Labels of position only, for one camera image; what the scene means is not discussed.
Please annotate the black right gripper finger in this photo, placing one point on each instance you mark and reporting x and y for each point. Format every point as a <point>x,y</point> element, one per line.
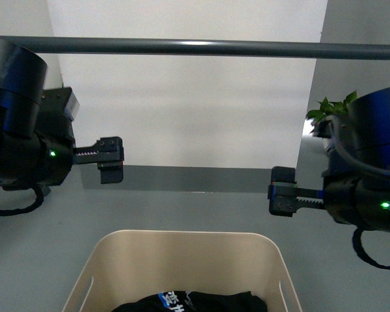
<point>286,197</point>

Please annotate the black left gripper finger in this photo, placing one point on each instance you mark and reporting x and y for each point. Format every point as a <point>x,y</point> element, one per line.
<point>108,154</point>

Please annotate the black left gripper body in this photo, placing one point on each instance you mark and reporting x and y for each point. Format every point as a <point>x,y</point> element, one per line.
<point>36,150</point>

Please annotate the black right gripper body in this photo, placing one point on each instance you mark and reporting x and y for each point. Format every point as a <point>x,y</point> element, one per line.
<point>363,201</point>

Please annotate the beige plastic laundry hamper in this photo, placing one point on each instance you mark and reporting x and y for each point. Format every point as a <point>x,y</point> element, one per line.
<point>128,265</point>

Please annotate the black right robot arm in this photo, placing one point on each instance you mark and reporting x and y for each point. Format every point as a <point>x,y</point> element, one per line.
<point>360,140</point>

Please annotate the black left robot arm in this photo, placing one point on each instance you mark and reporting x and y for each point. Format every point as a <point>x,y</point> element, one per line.
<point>22,77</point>

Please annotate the green potted plant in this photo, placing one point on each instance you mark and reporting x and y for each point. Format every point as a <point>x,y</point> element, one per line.
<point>326,109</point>

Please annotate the black printed t-shirt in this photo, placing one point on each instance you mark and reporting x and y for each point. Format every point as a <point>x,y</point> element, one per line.
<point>196,301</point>

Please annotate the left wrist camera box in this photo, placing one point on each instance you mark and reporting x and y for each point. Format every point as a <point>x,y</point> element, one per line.
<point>60,102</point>

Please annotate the white wall panel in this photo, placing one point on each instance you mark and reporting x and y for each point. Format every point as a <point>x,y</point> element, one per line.
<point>192,111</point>

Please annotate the grey clothes hanger rail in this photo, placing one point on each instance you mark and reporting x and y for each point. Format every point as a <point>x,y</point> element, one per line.
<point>221,48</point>

